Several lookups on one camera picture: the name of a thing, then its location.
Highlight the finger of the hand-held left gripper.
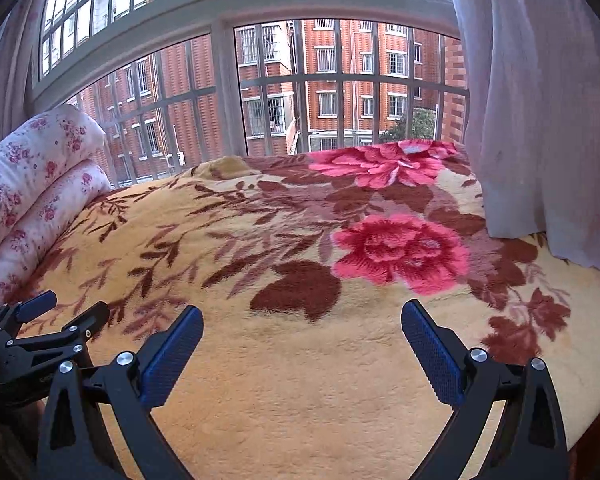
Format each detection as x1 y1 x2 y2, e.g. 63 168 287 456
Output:
5 301 111 376
0 290 58 346

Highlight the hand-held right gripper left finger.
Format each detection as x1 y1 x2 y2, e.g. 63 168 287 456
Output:
36 305 205 480

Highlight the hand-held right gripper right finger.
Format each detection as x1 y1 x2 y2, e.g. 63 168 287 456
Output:
401 299 570 480

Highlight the yellow floral plush blanket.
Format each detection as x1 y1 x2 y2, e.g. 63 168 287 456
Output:
0 139 600 480

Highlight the rolled pink floral quilt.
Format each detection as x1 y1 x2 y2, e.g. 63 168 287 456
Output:
0 104 112 311

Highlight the brown sheer curtain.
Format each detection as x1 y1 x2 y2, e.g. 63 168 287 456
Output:
0 0 48 161

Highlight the green tree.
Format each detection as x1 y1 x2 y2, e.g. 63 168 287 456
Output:
380 107 437 143

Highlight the red brick building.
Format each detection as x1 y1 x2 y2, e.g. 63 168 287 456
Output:
77 0 468 186

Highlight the pink sheer curtain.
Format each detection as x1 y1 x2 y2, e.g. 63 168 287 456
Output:
442 0 600 278

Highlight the white window grille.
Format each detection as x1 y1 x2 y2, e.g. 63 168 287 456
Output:
75 19 470 186

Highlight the grey window frame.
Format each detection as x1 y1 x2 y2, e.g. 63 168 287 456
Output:
30 0 471 163

